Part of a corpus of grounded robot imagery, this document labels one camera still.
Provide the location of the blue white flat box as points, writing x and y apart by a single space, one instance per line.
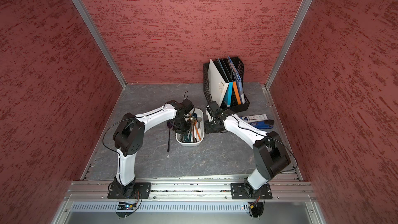
254 118

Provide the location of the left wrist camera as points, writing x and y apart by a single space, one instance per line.
188 106

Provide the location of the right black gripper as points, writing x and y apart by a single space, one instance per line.
207 128

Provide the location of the aluminium corner post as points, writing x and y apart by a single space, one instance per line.
298 19
84 13

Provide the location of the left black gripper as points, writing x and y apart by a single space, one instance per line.
184 131

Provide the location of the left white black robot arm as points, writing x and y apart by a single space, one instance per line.
129 135

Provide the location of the black mesh file holder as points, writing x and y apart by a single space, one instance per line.
240 67

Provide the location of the white rectangular storage box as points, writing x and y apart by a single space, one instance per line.
200 122

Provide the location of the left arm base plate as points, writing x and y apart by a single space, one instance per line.
131 191

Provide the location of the blue metallic handle utensil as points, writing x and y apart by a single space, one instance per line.
193 119

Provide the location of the blue folder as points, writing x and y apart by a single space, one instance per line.
238 80

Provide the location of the left aluminium corner post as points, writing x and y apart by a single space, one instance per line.
84 13

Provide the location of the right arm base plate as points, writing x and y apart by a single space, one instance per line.
251 191

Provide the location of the orange folder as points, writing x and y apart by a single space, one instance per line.
235 88

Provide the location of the teal folder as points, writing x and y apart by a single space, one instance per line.
226 70

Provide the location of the right aluminium corner post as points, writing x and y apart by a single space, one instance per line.
298 19

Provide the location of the orange spoon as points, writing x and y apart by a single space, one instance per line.
197 133

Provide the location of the white folder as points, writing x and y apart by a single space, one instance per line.
217 85

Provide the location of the aluminium front rail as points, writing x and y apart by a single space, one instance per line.
194 190

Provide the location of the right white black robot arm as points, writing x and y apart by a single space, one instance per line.
270 154

